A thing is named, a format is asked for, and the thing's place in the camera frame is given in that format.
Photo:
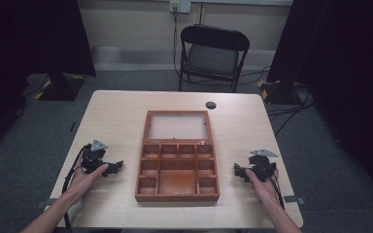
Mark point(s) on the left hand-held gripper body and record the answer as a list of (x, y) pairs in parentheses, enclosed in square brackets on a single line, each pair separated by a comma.
[(92, 159)]

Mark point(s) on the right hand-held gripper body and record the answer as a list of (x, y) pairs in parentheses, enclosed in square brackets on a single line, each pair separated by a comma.
[(261, 165)]

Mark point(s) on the person's left hand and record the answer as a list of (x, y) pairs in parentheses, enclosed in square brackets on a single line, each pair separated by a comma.
[(83, 181)]

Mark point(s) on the person's right hand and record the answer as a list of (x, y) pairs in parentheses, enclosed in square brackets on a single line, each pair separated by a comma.
[(264, 191)]

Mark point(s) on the brown wooden compartment box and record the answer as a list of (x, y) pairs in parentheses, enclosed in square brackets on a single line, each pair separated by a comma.
[(177, 181)]

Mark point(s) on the black stand base yellow stripes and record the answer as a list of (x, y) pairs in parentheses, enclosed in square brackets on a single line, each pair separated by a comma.
[(63, 87), (277, 92)]

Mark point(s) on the black folding chair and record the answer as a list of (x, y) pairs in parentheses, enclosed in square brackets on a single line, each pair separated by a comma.
[(212, 59)]

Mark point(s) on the black curtain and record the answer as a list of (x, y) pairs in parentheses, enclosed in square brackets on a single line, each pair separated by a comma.
[(346, 81), (29, 48)]

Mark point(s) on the grey table edge bracket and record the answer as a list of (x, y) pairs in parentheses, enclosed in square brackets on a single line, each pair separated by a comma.
[(43, 203), (294, 200)]

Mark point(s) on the white wall socket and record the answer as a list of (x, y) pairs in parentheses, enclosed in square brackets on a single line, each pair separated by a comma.
[(180, 6)]

